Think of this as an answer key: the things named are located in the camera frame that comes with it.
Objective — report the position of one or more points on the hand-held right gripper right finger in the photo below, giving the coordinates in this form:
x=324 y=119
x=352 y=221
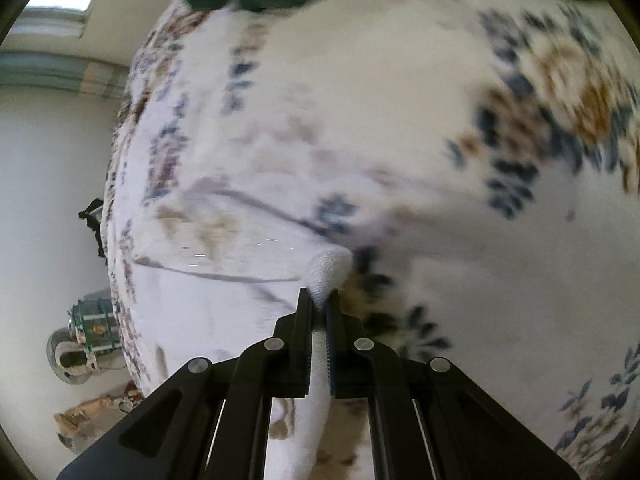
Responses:
x=334 y=340

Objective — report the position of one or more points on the black object beside bed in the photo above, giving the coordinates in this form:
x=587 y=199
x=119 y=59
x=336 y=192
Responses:
x=94 y=225

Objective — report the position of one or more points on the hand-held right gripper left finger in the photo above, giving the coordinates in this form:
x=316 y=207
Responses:
x=303 y=330

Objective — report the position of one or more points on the window with striped curtain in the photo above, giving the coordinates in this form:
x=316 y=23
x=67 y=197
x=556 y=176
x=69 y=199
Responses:
x=55 y=35

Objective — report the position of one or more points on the floral printed blanket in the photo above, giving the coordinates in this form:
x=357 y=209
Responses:
x=380 y=170

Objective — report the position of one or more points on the tan crumpled cloth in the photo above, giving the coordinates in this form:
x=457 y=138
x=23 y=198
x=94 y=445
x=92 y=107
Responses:
x=95 y=417

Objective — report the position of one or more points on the white small garment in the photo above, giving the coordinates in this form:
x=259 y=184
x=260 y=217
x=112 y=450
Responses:
x=327 y=267

